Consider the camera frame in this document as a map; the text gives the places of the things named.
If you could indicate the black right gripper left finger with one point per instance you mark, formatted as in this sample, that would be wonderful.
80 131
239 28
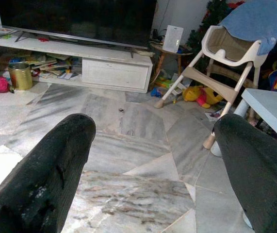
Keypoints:
43 174

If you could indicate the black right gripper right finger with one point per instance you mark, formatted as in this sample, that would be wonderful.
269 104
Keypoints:
259 174

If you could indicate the light blue small table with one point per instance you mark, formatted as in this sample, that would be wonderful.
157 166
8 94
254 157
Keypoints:
269 109

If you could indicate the printed paper sheet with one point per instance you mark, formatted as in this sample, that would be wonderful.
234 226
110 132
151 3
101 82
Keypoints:
213 114

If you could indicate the yellow bear plush toy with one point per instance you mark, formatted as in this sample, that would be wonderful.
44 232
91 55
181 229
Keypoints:
202 95

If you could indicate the small black floor object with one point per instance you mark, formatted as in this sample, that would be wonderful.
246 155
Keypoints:
121 110

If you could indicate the gold metal tin can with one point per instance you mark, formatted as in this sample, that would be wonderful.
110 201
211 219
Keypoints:
20 76

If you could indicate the pile of children's books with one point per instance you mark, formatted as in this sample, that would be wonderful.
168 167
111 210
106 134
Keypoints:
48 64

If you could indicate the white beige baby high chair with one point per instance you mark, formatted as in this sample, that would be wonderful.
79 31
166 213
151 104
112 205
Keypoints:
228 53

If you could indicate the white low TV cabinet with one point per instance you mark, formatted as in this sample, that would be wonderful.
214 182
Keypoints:
114 70

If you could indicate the blue plastic toy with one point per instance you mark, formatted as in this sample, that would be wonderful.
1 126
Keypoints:
154 92

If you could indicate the green yellow plastic toy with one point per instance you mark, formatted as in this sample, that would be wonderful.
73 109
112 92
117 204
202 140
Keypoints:
163 82

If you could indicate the red small toy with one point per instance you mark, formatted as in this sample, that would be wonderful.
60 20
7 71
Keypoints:
42 38

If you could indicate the green small toy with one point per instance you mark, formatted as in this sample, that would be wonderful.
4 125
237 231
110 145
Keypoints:
7 36

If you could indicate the round wooden stool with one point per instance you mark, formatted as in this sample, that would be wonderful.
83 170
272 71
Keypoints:
167 54

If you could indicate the blue towel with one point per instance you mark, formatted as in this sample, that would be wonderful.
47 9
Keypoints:
257 21

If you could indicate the green Christmas tree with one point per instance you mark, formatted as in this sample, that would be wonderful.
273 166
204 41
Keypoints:
208 21

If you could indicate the white box appliance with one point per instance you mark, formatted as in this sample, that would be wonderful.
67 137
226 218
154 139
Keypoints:
173 38

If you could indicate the large black flat television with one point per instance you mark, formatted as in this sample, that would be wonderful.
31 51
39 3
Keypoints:
80 17

